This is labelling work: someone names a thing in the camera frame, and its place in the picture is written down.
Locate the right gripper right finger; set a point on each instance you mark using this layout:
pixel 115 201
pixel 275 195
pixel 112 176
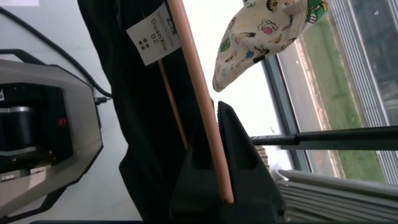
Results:
pixel 252 186

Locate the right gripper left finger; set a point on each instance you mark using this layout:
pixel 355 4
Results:
pixel 196 193

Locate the black garment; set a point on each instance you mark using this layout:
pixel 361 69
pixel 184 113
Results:
pixel 133 109

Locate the pink clothes hanger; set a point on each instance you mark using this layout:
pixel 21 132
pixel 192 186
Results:
pixel 199 84

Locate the cream printed garment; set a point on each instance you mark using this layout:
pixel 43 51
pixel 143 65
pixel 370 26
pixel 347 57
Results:
pixel 248 46

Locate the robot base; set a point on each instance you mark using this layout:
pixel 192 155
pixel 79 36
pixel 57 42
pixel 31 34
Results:
pixel 74 124

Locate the black clothes rack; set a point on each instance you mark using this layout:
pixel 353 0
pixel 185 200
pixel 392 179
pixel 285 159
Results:
pixel 342 137

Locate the beige curtain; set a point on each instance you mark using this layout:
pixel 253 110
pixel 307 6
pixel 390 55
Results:
pixel 326 199

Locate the window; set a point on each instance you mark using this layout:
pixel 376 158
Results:
pixel 342 77

